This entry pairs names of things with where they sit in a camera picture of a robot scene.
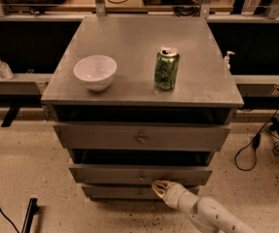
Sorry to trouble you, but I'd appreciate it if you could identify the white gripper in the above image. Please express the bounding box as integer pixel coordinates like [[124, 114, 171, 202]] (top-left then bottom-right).
[[152, 181, 199, 213]]

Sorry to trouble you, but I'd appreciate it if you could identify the grey drawer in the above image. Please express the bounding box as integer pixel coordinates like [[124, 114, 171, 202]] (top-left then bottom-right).
[[82, 184, 160, 200], [53, 122, 230, 151], [69, 150, 212, 185]]

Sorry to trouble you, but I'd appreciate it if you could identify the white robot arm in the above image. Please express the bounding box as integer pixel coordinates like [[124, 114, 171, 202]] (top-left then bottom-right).
[[152, 181, 257, 233]]

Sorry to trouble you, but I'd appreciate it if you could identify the grey bottom drawer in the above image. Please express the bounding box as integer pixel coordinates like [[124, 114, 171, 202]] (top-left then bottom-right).
[[82, 184, 160, 200]]

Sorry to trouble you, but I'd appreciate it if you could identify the grey wooden drawer cabinet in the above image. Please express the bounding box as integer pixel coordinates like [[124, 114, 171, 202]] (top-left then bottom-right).
[[40, 15, 245, 201]]

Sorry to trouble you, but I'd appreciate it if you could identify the grey top drawer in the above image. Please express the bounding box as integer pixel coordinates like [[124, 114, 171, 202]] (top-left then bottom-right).
[[53, 122, 230, 151]]

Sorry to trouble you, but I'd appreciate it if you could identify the green soda can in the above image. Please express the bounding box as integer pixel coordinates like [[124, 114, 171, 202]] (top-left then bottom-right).
[[155, 47, 180, 90]]

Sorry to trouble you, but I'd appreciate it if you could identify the black floor stand bar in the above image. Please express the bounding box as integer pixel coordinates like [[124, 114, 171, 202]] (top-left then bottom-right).
[[21, 198, 39, 233]]

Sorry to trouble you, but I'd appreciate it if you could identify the white ceramic bowl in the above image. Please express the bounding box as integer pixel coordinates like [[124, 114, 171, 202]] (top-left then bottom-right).
[[73, 55, 117, 91]]

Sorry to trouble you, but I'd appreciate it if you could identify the white pump bottle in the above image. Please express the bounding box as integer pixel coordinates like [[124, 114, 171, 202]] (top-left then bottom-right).
[[224, 50, 235, 70]]

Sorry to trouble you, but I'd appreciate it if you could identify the black floor cable right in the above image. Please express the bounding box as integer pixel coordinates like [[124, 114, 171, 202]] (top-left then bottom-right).
[[233, 95, 279, 172]]

